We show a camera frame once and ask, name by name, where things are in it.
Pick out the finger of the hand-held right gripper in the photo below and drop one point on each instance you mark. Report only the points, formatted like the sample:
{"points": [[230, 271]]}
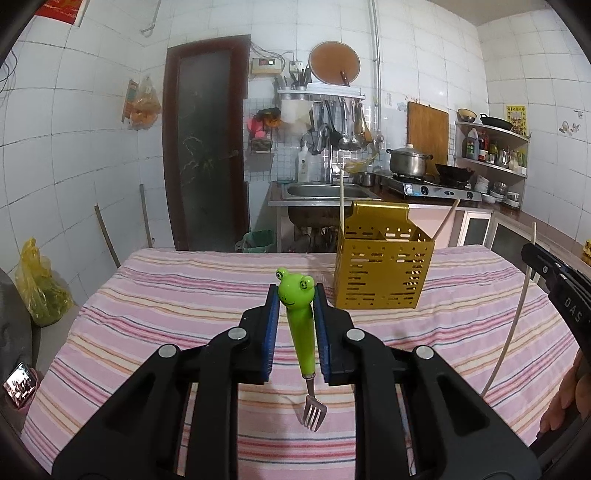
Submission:
{"points": [[542, 267]]}

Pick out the row of hanging cooking utensils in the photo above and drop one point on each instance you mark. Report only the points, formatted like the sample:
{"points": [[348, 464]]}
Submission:
{"points": [[344, 134]]}

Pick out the dark grey chair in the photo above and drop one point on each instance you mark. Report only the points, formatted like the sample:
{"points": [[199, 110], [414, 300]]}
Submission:
{"points": [[14, 332]]}

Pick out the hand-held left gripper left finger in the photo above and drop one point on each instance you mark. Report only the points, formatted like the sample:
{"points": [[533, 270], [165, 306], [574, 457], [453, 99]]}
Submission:
{"points": [[272, 332]]}

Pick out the pink striped tablecloth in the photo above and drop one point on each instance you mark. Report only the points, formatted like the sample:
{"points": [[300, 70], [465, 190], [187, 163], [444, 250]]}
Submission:
{"points": [[184, 300]]}

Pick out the person's right hand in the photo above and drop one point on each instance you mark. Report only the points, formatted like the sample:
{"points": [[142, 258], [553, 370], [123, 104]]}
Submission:
{"points": [[561, 401]]}

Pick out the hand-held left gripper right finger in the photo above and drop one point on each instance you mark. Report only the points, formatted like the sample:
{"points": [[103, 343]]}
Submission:
{"points": [[322, 332]]}

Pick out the white soap bottle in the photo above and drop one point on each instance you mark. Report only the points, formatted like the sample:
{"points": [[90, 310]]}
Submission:
{"points": [[303, 166]]}

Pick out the dark wooden glass door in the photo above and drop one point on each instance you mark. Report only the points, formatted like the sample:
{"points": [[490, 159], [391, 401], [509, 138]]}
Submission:
{"points": [[203, 138]]}

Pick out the white hanging bag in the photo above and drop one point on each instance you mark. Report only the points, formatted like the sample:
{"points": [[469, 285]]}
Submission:
{"points": [[295, 113]]}

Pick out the wooden chopstick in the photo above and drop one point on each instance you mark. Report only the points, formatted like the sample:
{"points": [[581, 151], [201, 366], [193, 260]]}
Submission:
{"points": [[517, 314], [342, 203]]}

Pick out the steel faucet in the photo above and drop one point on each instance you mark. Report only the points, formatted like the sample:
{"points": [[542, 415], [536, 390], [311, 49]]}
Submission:
{"points": [[323, 131]]}

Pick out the cooking oil bottle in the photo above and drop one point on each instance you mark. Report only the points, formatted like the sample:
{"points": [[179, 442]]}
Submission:
{"points": [[471, 145]]}

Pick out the enamel bowl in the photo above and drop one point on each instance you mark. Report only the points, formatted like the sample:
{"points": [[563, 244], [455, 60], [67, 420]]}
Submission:
{"points": [[466, 115]]}

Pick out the corner wall shelf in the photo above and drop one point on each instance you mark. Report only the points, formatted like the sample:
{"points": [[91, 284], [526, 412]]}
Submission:
{"points": [[489, 166]]}

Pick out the yellow plastic bag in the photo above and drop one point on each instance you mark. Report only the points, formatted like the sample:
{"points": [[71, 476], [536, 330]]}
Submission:
{"points": [[37, 286]]}

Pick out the steel wall rack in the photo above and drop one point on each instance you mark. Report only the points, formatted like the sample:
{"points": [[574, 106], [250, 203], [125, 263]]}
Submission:
{"points": [[318, 94]]}

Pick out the gas stove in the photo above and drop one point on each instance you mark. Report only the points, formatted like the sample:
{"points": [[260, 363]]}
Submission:
{"points": [[429, 190]]}

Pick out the kitchen counter cabinet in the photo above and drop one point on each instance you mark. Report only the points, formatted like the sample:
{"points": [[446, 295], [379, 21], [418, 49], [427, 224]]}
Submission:
{"points": [[475, 230]]}

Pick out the wall cutlery holder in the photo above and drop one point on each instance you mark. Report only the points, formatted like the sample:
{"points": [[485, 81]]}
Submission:
{"points": [[300, 81]]}

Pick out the leaning wooden stick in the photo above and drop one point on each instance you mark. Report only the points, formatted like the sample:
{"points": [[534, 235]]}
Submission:
{"points": [[145, 214], [107, 235]]}

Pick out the gold perforated utensil holder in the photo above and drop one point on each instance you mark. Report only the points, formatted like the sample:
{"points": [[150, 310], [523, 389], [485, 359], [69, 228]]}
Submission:
{"points": [[383, 272]]}

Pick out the wall sticker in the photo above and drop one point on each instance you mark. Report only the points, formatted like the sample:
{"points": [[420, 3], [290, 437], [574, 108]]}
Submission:
{"points": [[570, 128]]}

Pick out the wall controller box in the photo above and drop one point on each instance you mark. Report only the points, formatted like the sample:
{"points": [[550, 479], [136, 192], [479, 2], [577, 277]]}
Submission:
{"points": [[265, 68]]}

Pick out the steel pot with lid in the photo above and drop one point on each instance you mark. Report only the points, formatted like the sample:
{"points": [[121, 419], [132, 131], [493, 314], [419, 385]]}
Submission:
{"points": [[406, 164]]}

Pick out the green waste basket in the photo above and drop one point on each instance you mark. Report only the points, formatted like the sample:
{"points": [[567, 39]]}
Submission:
{"points": [[261, 241]]}

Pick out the small steel cup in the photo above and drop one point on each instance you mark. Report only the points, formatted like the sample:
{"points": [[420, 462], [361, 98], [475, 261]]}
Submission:
{"points": [[367, 179]]}

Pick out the black wok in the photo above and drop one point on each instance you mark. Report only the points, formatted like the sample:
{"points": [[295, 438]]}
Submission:
{"points": [[455, 173]]}

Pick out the orange hanging plastic bag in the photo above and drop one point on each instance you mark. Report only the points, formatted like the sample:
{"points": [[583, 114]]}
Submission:
{"points": [[143, 108]]}

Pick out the yellow mesh strainer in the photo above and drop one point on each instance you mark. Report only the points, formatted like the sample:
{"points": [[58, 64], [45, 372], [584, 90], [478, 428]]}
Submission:
{"points": [[360, 165]]}

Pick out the yellow wall poster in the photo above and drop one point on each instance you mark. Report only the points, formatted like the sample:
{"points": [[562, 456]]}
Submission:
{"points": [[517, 121]]}

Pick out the black pan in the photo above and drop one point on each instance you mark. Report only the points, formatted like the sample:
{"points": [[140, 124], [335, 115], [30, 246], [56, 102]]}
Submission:
{"points": [[496, 122]]}

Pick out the pink hanging cloths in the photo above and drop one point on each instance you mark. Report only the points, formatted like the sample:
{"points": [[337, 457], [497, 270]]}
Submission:
{"points": [[261, 124]]}

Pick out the steel sink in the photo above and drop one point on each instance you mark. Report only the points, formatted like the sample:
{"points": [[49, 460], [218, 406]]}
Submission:
{"points": [[314, 190]]}

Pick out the smartphone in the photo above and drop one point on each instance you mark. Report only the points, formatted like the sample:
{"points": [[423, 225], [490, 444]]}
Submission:
{"points": [[21, 385]]}

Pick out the red wall calendar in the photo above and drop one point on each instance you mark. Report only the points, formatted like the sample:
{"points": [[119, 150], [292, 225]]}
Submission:
{"points": [[60, 9]]}

